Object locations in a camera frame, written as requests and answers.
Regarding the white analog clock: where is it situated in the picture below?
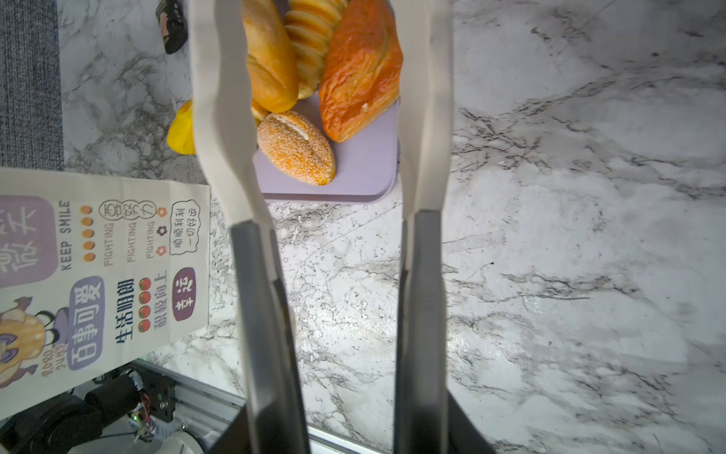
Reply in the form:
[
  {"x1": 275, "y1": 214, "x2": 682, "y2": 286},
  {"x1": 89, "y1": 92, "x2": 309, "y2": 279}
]
[{"x1": 156, "y1": 431, "x2": 204, "y2": 454}]

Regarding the yellow lemon shaped bread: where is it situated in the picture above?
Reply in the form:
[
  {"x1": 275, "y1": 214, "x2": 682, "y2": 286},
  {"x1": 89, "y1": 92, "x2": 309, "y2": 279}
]
[{"x1": 166, "y1": 100, "x2": 196, "y2": 155}]

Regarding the white patterned paper bag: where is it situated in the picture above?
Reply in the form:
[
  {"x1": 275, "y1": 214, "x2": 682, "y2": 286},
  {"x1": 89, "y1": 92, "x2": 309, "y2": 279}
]
[{"x1": 1, "y1": 168, "x2": 211, "y2": 418}]

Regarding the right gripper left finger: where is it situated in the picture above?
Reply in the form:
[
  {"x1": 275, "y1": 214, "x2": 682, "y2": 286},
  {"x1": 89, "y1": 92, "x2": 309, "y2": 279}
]
[{"x1": 188, "y1": 1, "x2": 310, "y2": 453}]

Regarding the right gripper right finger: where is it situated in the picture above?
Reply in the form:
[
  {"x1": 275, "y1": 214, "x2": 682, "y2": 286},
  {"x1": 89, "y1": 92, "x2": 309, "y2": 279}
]
[{"x1": 392, "y1": 1, "x2": 454, "y2": 453}]

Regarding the reddish brown croissant pastry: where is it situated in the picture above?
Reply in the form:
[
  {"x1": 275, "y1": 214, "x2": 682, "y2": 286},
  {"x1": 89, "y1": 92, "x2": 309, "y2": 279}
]
[{"x1": 319, "y1": 0, "x2": 404, "y2": 143}]

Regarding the striped twisted bread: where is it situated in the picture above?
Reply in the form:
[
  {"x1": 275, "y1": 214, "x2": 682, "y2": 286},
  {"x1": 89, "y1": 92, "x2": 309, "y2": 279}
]
[{"x1": 284, "y1": 0, "x2": 349, "y2": 100}]

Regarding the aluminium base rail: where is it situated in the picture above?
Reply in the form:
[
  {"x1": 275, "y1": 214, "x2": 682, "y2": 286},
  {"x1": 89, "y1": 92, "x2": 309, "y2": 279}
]
[{"x1": 67, "y1": 358, "x2": 387, "y2": 454}]

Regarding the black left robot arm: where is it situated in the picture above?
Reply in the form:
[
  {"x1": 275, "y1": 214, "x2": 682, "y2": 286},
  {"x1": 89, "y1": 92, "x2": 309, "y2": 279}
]
[{"x1": 1, "y1": 365, "x2": 176, "y2": 453}]

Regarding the pale braided bread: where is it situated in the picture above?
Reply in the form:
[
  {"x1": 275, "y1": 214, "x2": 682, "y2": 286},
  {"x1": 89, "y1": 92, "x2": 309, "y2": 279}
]
[{"x1": 251, "y1": 100, "x2": 270, "y2": 126}]

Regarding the long golden baguette loaf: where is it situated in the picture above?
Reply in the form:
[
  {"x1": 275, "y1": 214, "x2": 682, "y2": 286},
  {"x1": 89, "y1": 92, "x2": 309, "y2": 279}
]
[{"x1": 242, "y1": 0, "x2": 299, "y2": 113}]

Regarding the lilac plastic tray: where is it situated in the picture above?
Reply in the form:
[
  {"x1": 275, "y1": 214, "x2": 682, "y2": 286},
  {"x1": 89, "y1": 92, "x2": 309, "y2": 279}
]
[{"x1": 251, "y1": 0, "x2": 401, "y2": 204}]

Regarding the sesame oval bread roll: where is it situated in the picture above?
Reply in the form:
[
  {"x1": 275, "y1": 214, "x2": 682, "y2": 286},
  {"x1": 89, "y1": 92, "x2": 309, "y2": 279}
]
[{"x1": 257, "y1": 111, "x2": 337, "y2": 187}]

